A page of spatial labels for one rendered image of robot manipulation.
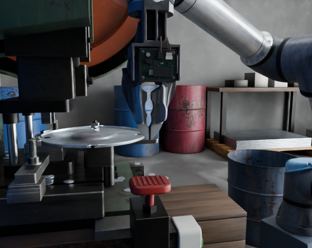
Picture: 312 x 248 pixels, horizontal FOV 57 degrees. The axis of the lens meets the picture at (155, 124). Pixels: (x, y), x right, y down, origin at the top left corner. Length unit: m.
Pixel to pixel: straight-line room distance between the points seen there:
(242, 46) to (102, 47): 0.58
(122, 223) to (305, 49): 0.56
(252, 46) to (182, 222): 0.45
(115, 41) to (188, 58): 3.21
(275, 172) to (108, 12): 1.16
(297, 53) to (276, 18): 4.22
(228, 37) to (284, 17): 4.34
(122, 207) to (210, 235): 0.75
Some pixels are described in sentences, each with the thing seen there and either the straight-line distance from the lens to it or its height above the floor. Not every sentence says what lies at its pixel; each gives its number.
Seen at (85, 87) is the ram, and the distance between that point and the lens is 0.76.
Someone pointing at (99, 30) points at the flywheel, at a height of 1.13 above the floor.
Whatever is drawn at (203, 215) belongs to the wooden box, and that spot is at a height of 0.35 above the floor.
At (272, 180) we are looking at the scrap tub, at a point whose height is 0.40.
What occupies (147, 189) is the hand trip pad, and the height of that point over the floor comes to 0.76.
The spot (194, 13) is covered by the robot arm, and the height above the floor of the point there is 1.08.
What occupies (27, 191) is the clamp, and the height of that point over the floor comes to 0.73.
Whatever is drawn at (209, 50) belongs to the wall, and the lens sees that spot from 4.42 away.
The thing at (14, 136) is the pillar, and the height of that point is 0.80.
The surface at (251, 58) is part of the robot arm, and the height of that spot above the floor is 0.99.
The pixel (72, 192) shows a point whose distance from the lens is 0.63.
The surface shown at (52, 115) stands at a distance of 0.81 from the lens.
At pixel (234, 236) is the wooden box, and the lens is 1.43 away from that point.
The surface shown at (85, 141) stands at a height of 0.78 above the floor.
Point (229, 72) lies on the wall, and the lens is 4.53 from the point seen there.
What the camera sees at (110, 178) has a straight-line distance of 0.80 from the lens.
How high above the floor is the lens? 0.93
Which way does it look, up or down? 9 degrees down
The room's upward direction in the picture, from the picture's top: straight up
